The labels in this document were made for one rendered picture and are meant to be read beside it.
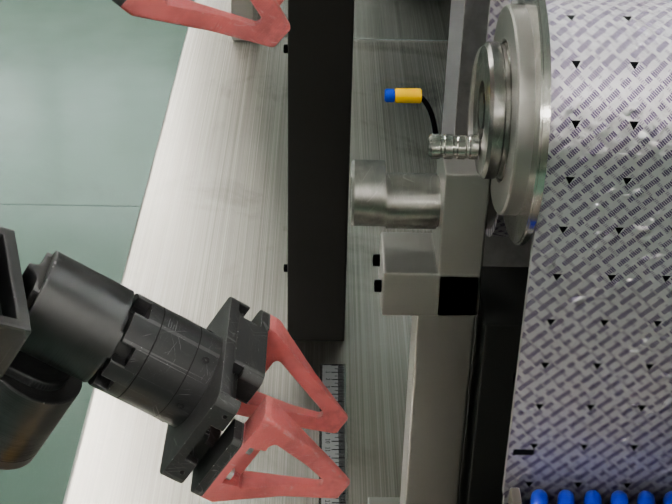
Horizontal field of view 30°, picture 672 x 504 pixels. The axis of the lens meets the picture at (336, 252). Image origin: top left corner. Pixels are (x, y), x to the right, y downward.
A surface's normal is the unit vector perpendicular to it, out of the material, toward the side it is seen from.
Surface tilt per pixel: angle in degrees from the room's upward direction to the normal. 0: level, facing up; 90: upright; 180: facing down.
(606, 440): 90
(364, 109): 0
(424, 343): 90
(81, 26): 0
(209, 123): 0
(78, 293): 40
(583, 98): 60
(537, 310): 90
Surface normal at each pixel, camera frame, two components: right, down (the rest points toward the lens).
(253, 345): 0.55, -0.72
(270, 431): 0.31, 0.64
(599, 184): 0.00, 0.52
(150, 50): 0.02, -0.85
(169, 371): 0.30, 0.04
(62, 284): 0.50, -0.43
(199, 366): 0.41, -0.19
